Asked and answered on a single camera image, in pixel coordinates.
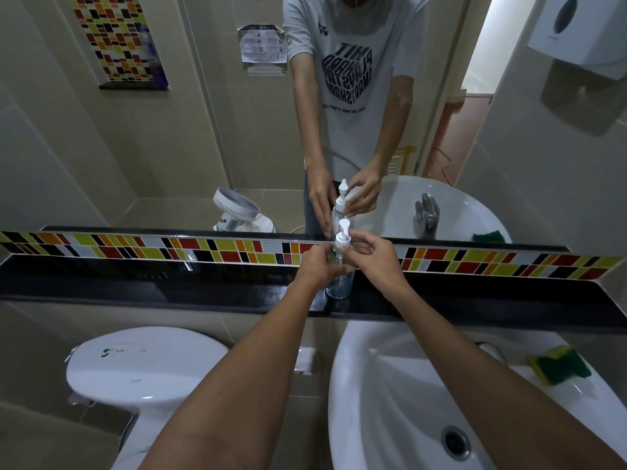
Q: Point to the person's left hand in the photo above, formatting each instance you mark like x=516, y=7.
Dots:
x=313, y=269

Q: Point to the person's right hand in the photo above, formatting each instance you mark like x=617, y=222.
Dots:
x=382, y=266

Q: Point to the person's left fingers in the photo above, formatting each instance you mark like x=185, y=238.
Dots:
x=333, y=261

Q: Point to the person's right thumb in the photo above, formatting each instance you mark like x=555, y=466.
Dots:
x=353, y=259

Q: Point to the clear pump bottle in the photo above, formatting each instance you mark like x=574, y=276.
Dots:
x=340, y=286

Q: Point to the person's left forearm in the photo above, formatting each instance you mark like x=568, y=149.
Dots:
x=235, y=391

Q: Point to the person's right forearm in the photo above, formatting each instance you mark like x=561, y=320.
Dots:
x=480, y=386

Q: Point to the white wash basin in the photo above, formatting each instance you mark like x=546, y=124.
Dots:
x=392, y=401

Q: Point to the chrome faucet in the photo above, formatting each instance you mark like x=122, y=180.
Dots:
x=492, y=349

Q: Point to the black stone ledge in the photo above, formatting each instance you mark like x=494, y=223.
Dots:
x=147, y=283

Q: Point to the metal basin drain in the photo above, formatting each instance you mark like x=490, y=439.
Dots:
x=456, y=443

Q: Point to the white toilet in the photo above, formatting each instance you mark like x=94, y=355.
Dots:
x=142, y=367

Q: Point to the green yellow sponge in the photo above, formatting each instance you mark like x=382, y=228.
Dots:
x=558, y=365

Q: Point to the white paper towel dispenser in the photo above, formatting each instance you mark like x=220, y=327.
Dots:
x=583, y=29

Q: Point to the white wall fitting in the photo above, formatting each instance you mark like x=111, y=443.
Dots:
x=304, y=360

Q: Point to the wall mirror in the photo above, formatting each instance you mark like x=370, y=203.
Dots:
x=196, y=141

